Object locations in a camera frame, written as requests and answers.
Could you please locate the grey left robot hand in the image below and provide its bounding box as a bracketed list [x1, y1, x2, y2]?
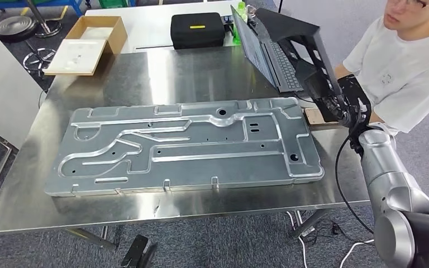
[120, 234, 158, 268]

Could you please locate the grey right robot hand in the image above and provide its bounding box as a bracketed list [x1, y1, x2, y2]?
[325, 74, 373, 129]

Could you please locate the black plastic panel part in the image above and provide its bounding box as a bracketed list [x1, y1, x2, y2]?
[255, 8, 345, 123]

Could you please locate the small brown board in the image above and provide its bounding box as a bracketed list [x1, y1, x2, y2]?
[303, 107, 344, 127]

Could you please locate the person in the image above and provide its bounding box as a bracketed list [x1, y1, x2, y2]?
[334, 0, 429, 136]

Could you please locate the dark grey laptop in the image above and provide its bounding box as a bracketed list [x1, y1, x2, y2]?
[230, 5, 305, 94]

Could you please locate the large stamped metal panel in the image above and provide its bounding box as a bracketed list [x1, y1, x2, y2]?
[44, 97, 326, 198]

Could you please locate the black power adapter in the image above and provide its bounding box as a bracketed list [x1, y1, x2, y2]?
[297, 218, 345, 246]

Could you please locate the green plastic bottle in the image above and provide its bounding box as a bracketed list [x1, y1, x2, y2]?
[232, 1, 249, 46]

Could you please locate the black case yellow label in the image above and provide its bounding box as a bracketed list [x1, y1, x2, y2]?
[170, 12, 226, 50]

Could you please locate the white partition board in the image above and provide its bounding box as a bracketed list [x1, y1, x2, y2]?
[0, 16, 46, 150]

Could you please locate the chrome stool base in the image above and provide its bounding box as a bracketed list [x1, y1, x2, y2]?
[22, 47, 57, 77]

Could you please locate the brown cardboard box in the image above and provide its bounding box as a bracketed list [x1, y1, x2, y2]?
[44, 15, 128, 77]

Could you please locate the white table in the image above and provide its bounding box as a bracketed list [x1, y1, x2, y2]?
[85, 0, 244, 55]

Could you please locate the green plastic crate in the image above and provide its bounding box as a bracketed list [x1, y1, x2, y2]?
[98, 0, 131, 9]

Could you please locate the round metal base disc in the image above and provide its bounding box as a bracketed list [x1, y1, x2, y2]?
[0, 15, 38, 42]

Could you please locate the blue metal cart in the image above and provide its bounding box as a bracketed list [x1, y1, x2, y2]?
[0, 0, 84, 17]

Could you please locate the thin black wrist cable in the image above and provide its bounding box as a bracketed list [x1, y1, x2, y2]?
[334, 111, 375, 235]

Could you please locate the white floor cable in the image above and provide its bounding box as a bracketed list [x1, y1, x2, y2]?
[286, 210, 375, 268]

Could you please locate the chrome stanchion post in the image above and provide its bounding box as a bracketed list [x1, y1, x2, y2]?
[25, 0, 63, 39]

